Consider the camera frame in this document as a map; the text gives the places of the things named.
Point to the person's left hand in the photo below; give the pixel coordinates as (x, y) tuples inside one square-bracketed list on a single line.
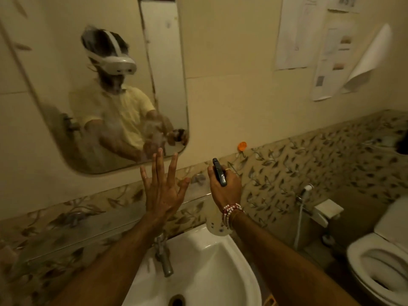
[(162, 197)]

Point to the person's right forearm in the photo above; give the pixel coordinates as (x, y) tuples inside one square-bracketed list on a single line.
[(287, 267)]

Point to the wall mirror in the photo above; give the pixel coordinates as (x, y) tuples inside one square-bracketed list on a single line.
[(57, 60)]

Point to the glass wall shelf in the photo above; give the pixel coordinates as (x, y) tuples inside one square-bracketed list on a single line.
[(111, 226)]

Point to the person's right hand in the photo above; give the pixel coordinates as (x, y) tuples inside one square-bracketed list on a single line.
[(229, 194)]

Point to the paper sheet with figure drawing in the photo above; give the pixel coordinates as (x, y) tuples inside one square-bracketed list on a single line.
[(299, 35)]

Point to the person's left forearm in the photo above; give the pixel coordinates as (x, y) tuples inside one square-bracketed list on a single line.
[(111, 270)]

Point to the toilet brush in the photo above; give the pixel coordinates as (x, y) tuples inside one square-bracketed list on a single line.
[(327, 240)]

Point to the white bidet sprayer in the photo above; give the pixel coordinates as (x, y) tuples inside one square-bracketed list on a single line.
[(307, 188)]

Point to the orange plastic wall holder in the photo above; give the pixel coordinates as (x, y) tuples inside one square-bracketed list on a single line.
[(242, 146)]

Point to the printed paper sheet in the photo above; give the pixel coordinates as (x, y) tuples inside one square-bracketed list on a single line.
[(331, 60)]

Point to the white spray bottle black trigger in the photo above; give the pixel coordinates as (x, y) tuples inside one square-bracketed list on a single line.
[(220, 175)]

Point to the curled white paper sheet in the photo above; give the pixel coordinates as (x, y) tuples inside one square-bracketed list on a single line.
[(369, 60)]

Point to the white toilet paper box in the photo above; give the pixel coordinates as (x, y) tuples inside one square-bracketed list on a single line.
[(328, 210)]

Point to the white ceramic sink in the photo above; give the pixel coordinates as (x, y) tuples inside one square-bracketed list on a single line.
[(207, 267)]

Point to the chrome sink faucet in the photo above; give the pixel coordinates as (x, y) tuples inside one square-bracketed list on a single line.
[(164, 258)]

